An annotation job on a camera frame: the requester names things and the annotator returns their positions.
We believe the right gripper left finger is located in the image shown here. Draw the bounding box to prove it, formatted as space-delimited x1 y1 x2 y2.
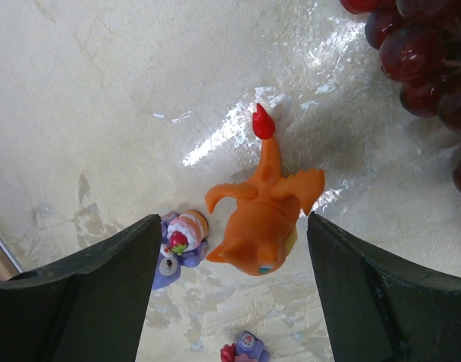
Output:
0 215 161 361

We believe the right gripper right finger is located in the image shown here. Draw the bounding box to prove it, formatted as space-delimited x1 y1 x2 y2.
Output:
307 213 461 361

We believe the purple bunny standing toy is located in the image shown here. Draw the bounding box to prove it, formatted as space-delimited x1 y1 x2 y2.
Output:
152 210 209 290

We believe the purple bunny with red heart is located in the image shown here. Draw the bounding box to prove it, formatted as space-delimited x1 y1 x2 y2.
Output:
220 330 270 362

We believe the orange dragon toy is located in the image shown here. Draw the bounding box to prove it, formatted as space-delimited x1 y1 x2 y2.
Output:
205 104 325 276

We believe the red grape bunch on table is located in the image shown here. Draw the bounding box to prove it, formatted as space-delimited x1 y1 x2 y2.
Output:
341 0 461 133

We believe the white wire wooden shelf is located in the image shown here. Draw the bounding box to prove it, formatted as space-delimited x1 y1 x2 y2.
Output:
0 237 24 281

